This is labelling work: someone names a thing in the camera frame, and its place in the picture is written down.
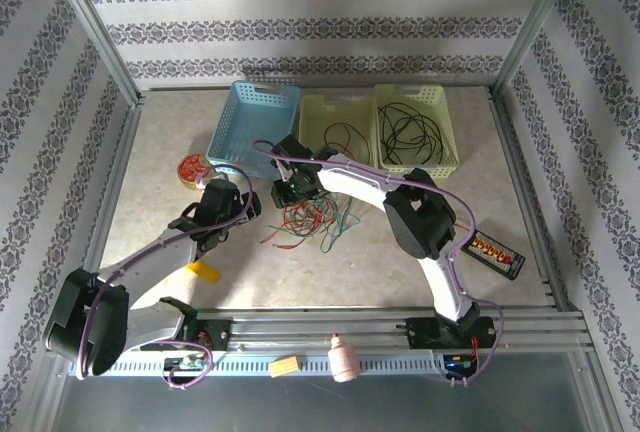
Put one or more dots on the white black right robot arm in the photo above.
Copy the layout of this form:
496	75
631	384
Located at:
360	187

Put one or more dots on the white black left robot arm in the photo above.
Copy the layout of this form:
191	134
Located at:
160	262

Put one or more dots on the yellow block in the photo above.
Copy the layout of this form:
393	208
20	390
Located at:
205	272

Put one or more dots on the blue plastic basket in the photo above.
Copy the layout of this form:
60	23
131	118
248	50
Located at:
255	122

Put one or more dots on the low pale yellow plastic basket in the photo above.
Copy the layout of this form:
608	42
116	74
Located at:
345	112

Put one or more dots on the tall pale yellow plastic basket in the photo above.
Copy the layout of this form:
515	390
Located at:
415	97

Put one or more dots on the tan wooden block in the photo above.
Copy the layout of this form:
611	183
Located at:
284	367

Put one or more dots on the small circuit board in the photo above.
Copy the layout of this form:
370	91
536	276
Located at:
186	363
460	363

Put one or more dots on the pink plastic bottle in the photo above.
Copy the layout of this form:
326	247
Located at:
344	362

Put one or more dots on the grey metal sheet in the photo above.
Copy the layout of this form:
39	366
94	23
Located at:
300	407

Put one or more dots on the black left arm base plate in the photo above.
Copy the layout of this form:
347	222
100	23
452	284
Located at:
215	334

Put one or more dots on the wide aluminium frame rail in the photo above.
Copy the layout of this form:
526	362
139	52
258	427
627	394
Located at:
310	327

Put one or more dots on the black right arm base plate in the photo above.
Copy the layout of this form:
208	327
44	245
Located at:
420	334

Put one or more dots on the aluminium frame post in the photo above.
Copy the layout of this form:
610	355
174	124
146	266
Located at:
537	22
97	32

